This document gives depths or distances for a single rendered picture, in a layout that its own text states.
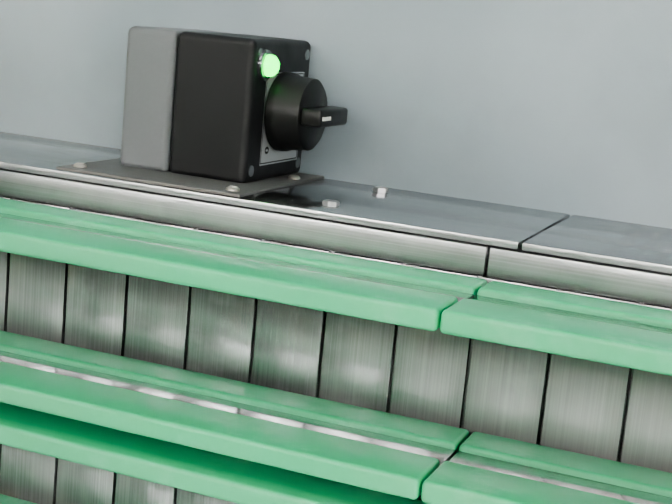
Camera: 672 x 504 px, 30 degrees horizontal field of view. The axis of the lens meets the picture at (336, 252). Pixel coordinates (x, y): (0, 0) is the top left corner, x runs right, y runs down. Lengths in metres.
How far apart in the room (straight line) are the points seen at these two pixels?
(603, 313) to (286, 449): 0.15
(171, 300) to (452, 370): 0.16
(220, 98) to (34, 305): 0.15
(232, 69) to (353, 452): 0.23
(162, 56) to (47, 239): 0.15
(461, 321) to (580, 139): 0.22
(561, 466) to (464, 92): 0.25
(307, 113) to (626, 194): 0.18
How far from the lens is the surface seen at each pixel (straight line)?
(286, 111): 0.70
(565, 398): 0.60
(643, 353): 0.50
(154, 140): 0.71
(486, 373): 0.61
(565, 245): 0.60
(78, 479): 0.72
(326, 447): 0.56
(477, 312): 0.52
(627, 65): 0.71
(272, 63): 0.69
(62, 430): 0.63
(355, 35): 0.75
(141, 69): 0.71
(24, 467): 0.74
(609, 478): 0.58
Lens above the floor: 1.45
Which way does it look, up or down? 67 degrees down
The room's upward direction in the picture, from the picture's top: 110 degrees counter-clockwise
